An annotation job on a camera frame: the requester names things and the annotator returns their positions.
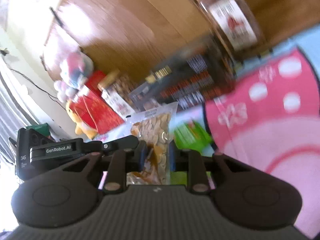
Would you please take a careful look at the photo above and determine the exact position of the clear bag of nuts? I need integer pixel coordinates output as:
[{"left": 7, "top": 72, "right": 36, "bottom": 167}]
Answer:
[{"left": 126, "top": 102, "right": 178, "bottom": 185}]

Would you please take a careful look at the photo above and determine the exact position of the green snack packet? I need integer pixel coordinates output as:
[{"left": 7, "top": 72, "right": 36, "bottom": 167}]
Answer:
[{"left": 174, "top": 120, "right": 214, "bottom": 153}]

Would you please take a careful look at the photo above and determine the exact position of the yellow plush toy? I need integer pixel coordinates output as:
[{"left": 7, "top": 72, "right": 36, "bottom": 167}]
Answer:
[{"left": 66, "top": 100, "right": 98, "bottom": 139}]

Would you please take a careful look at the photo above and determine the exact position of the peanut jar gold lid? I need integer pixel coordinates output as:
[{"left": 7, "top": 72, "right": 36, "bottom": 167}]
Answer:
[{"left": 96, "top": 68, "right": 138, "bottom": 120}]

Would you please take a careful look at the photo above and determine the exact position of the black sheep-print box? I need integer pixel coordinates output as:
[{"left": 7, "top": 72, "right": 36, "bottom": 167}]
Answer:
[{"left": 129, "top": 34, "right": 235, "bottom": 111}]

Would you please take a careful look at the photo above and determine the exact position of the pink blue plush toy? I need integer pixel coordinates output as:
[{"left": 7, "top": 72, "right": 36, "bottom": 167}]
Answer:
[{"left": 54, "top": 50, "right": 94, "bottom": 103}]

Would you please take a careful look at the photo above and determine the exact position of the wooden headboard panel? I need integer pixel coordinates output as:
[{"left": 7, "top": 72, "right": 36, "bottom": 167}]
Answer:
[{"left": 41, "top": 0, "right": 319, "bottom": 81}]

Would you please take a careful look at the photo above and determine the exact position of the walnut jar gold lid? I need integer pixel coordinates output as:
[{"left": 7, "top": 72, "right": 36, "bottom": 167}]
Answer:
[{"left": 193, "top": 0, "right": 264, "bottom": 56}]

